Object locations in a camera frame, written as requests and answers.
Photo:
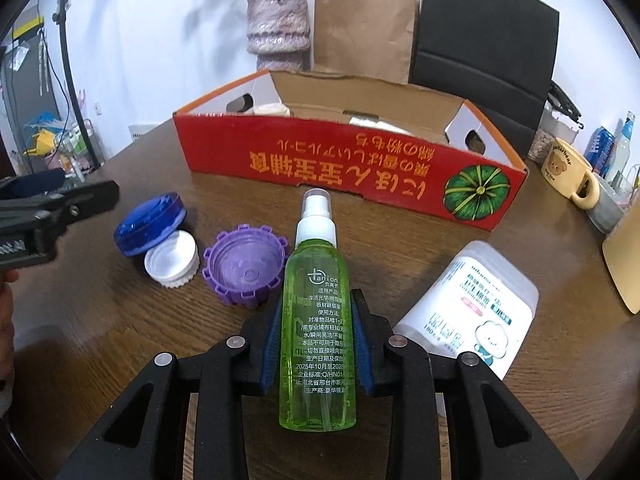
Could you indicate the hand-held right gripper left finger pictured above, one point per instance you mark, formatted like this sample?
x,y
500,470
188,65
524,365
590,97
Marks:
x,y
270,350

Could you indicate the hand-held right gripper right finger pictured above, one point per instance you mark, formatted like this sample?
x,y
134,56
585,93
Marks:
x,y
362,345

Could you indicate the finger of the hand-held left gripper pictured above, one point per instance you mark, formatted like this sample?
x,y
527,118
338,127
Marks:
x,y
85,202
40,180

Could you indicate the green spray bottle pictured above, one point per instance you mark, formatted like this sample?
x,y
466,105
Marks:
x,y
320,335

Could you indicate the blue round lid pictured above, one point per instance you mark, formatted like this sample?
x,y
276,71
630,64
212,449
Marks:
x,y
145,230

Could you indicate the purple ridged lid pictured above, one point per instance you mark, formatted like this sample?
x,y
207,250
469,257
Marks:
x,y
240,270

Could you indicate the small white ribbed cap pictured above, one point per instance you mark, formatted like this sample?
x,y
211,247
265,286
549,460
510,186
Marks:
x,y
172,260

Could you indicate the clear cotton swab box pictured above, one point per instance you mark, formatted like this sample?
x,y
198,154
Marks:
x,y
465,305

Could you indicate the red cardboard box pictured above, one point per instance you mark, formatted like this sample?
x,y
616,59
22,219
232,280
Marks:
x,y
325,160

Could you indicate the person's left hand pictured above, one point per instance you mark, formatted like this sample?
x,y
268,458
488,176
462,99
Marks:
x,y
6,305

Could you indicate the yellow toy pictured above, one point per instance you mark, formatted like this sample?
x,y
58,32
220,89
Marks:
x,y
40,142

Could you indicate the cluttered storage cart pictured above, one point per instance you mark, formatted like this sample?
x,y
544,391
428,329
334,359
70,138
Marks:
x,y
75,150

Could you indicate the dark cabinet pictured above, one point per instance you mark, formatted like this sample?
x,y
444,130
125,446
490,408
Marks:
x,y
20,100

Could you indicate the black light stand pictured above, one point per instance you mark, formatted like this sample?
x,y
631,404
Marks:
x,y
70,80

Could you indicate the pink textured vase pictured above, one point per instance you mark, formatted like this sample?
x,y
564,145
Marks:
x,y
277,25

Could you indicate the yellow bear mug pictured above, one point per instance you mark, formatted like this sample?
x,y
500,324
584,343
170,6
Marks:
x,y
562,170

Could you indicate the glass clip jar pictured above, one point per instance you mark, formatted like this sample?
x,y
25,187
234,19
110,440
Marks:
x,y
542,145

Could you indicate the blue drink can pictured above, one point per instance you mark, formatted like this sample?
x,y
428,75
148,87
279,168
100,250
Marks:
x,y
602,147

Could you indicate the brown paper bag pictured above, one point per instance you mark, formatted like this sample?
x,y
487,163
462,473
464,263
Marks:
x,y
360,25

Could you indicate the clear spray bottle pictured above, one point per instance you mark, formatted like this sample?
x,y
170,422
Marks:
x,y
622,150

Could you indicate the black paper bag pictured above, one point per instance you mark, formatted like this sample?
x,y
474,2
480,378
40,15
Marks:
x,y
480,35

